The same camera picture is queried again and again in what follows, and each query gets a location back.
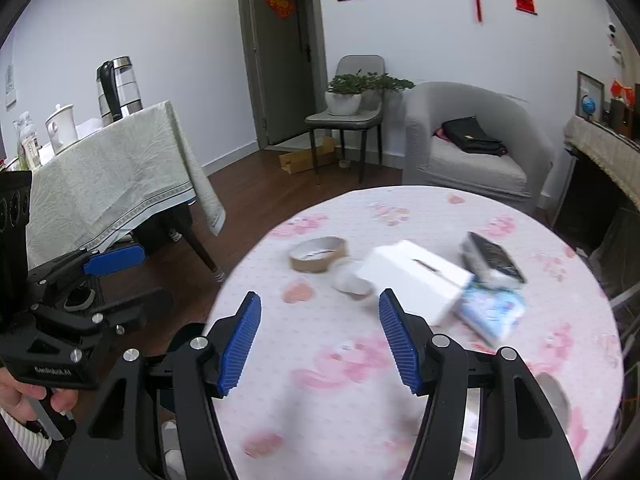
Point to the white security camera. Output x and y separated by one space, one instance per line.
612 37

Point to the clear plastic bottle with label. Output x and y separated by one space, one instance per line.
29 145

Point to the blue and white tissue packet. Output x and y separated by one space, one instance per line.
492 312

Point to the glass electric kettle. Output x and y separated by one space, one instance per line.
120 90

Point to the dark wooden table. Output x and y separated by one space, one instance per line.
200 245

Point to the black bag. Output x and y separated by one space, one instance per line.
472 135

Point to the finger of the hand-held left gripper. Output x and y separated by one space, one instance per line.
145 302
115 259

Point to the red paper door decoration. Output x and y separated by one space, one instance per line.
281 5

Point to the grey door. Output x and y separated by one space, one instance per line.
282 70

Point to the small blue globe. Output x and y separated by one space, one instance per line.
588 106

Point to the white cardboard box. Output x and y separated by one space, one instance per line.
415 275

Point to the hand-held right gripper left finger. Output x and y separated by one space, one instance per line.
242 345

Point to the person's left hand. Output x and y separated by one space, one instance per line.
25 395

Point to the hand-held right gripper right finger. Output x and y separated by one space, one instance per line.
400 345

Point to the grey dining chair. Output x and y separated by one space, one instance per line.
345 122

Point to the framed picture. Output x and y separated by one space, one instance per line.
590 85

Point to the white ceramic teapot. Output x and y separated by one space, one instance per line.
61 130

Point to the grey armchair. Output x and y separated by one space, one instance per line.
475 170

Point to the person's white shoe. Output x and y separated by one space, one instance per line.
172 452

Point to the person's left forearm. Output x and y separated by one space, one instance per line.
25 440

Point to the potted plant in white pot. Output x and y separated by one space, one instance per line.
387 85
344 100

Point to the wall notice paper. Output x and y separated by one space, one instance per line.
11 87

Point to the dark cabinet with lace cloth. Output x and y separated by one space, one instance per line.
600 195

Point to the small red flags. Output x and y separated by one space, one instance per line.
624 91

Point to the pink floral tablecloth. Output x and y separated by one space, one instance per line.
325 410

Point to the pale green patterned tablecloth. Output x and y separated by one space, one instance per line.
115 175

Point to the brown tape roll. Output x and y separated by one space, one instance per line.
300 262

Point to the black packet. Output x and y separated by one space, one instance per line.
492 257

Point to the white plastic lid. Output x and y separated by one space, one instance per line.
350 280

